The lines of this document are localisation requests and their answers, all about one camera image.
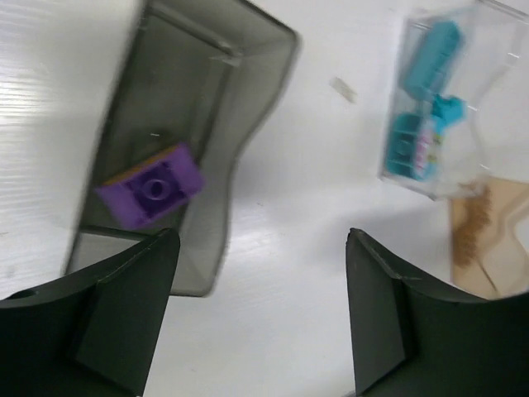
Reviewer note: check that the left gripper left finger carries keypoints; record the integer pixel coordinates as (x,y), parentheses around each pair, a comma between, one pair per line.
(92,332)

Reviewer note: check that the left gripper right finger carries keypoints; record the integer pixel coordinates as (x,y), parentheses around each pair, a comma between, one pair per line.
(415,335)

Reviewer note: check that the amber plastic container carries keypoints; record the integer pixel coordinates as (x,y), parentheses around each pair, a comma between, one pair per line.
(500,267)

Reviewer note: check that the brown lego brick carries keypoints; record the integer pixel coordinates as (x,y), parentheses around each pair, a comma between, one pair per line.
(476,219)

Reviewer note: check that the purple butterfly lego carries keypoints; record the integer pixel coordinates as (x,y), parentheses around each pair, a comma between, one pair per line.
(153,188)

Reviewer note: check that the teal round printed lego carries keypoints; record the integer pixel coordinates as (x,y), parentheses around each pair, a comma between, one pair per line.
(413,144)

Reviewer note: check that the small teal lego brick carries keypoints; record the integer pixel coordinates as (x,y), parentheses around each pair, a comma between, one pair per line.
(447,111)

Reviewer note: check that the teal rectangular lego brick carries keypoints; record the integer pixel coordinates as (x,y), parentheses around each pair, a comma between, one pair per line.
(427,72)

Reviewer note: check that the clear plastic container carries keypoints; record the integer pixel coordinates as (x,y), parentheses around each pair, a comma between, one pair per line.
(493,34)

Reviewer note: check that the smoky grey plastic container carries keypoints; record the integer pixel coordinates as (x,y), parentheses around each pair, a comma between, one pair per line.
(199,80)

